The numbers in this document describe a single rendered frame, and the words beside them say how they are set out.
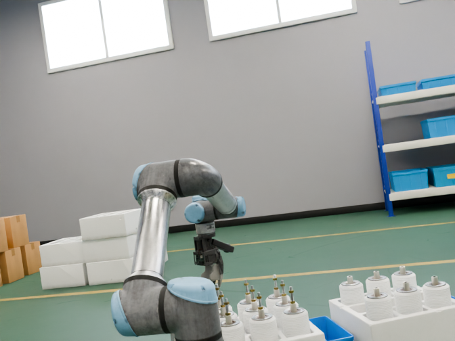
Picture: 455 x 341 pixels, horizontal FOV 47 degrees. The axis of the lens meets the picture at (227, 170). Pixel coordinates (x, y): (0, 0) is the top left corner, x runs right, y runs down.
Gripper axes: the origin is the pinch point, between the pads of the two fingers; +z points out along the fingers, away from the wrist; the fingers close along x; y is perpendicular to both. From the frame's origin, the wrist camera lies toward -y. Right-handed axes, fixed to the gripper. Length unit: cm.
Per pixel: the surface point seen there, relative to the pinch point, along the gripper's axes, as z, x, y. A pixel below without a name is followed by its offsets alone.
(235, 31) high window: -216, -344, -336
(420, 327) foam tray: 21, 60, -42
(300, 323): 12.5, 36.5, -6.2
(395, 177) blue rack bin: -7, -170, -384
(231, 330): 10.6, 24.5, 14.8
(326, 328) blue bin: 28, 17, -40
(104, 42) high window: -237, -487, -224
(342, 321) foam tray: 22, 29, -37
